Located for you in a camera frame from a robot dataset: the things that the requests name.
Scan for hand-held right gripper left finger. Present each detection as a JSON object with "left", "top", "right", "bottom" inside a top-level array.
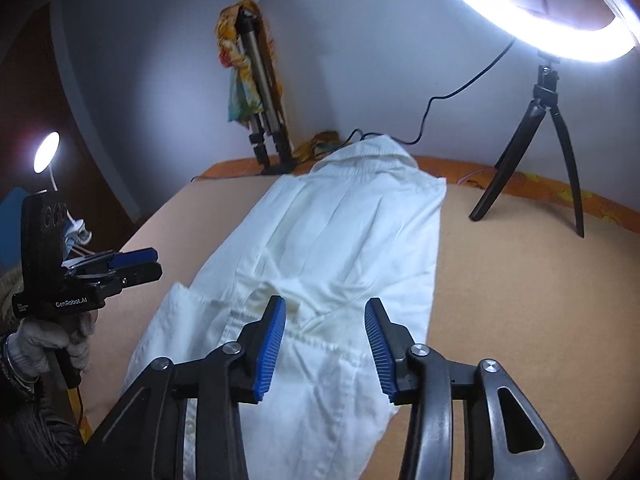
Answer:
[{"left": 87, "top": 295, "right": 287, "bottom": 480}]

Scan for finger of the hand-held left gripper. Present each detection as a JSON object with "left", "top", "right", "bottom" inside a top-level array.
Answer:
[
  {"left": 65, "top": 247, "right": 161, "bottom": 275},
  {"left": 75, "top": 261, "right": 164, "bottom": 293}
]

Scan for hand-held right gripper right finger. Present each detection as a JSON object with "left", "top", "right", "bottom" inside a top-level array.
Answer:
[{"left": 364, "top": 297, "right": 581, "bottom": 480}]

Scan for white shirt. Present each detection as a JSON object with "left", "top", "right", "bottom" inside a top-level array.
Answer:
[{"left": 120, "top": 132, "right": 448, "bottom": 480}]

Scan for person's left forearm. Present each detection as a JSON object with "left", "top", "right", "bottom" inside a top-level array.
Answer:
[{"left": 0, "top": 335, "right": 86, "bottom": 480}]

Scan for person's left hand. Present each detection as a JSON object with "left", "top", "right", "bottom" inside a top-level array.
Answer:
[{"left": 7, "top": 310, "right": 98, "bottom": 378}]

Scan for white power adapter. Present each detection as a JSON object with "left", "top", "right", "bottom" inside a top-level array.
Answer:
[{"left": 64, "top": 217, "right": 96, "bottom": 248}]

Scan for blue panel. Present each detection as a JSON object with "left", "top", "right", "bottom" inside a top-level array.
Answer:
[{"left": 0, "top": 187, "right": 31, "bottom": 271}]

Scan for small white desk lamp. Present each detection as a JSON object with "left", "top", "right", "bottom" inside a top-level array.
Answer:
[{"left": 32, "top": 131, "right": 62, "bottom": 195}]

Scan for colourful patterned cloth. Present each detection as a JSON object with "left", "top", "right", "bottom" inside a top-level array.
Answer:
[{"left": 215, "top": 0, "right": 288, "bottom": 126}]

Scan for folded silver tripod stand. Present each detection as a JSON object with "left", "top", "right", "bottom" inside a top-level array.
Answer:
[{"left": 235, "top": 7, "right": 296, "bottom": 176}]

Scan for orange patterned bedsheet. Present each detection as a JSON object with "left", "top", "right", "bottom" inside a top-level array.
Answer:
[{"left": 200, "top": 155, "right": 640, "bottom": 233}]

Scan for black mini tripod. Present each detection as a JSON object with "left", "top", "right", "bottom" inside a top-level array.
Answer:
[{"left": 468, "top": 50, "right": 586, "bottom": 238}]

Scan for black ring light cable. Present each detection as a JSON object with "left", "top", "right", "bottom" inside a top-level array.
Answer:
[{"left": 345, "top": 35, "right": 518, "bottom": 148}]

